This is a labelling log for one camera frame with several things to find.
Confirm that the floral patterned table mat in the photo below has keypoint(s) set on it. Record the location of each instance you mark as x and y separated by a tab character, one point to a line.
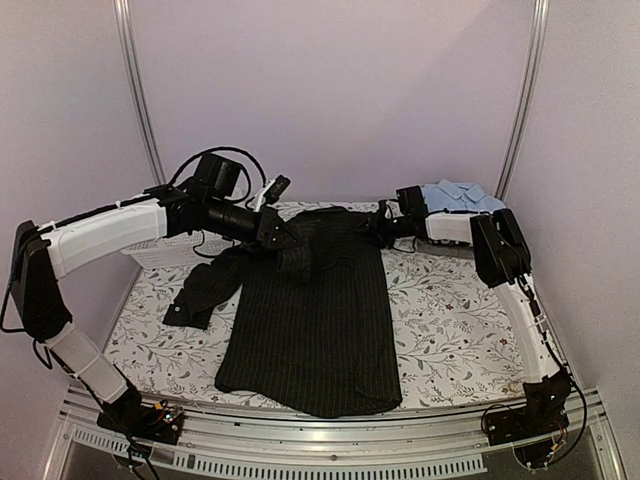
454	343

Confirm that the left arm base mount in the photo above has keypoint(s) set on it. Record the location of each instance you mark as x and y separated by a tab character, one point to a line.
160	422

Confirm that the black pinstriped long sleeve shirt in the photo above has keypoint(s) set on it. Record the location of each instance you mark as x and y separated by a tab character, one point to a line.
313	326

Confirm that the white plastic basket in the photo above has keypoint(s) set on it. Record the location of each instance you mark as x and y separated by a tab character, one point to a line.
180	250

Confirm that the left aluminium frame post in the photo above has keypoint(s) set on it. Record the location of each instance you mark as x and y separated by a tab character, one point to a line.
124	24

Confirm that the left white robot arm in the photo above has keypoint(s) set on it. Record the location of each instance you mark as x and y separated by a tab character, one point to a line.
223	190

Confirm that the light blue folded shirt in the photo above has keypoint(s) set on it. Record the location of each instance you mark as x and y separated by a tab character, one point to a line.
447	196

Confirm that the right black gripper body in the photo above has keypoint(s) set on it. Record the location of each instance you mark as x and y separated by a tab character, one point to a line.
389	231

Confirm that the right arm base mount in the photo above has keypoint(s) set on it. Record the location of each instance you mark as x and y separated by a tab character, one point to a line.
502	424

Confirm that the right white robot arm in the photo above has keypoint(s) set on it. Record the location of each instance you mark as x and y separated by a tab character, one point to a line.
503	263

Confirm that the aluminium frame post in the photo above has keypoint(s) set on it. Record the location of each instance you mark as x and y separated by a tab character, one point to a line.
124	24
531	71

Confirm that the aluminium front rail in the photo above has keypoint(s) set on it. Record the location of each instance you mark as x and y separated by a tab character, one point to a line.
232	442

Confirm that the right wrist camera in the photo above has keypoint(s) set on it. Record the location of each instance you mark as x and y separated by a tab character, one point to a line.
411	202

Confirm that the right aluminium frame post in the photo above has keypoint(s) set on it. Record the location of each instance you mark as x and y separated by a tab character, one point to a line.
531	71

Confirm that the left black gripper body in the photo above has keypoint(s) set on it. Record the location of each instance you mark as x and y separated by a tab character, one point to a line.
268	216

